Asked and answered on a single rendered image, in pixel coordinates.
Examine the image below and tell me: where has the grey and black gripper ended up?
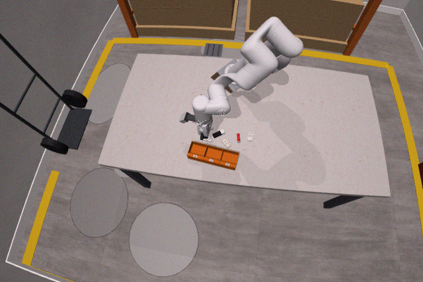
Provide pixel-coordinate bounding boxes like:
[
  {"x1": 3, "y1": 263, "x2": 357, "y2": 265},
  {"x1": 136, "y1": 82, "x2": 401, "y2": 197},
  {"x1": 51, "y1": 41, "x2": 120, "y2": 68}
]
[{"x1": 197, "y1": 115, "x2": 213, "y2": 140}]

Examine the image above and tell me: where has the black and white eraser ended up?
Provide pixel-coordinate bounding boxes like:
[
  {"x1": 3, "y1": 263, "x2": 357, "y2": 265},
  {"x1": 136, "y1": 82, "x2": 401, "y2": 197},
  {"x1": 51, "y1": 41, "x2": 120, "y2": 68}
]
[{"x1": 212, "y1": 129, "x2": 225, "y2": 138}]

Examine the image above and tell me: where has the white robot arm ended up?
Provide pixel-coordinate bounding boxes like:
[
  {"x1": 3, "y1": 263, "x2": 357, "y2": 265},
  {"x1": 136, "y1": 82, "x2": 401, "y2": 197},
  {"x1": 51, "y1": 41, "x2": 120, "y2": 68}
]
[{"x1": 179, "y1": 17, "x2": 303, "y2": 127}]

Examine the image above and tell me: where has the orange rack of bins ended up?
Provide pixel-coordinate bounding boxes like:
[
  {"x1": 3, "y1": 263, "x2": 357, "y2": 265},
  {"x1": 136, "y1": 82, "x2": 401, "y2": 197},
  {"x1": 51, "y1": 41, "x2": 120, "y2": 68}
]
[{"x1": 187, "y1": 141, "x2": 239, "y2": 170}]

